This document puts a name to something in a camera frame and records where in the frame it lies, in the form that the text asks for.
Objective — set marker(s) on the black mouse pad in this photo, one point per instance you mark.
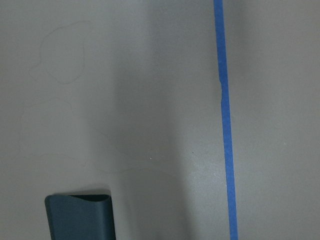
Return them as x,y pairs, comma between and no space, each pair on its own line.
80,217

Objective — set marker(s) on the blue tape grid lines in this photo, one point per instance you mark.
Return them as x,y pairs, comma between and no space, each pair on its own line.
226,118

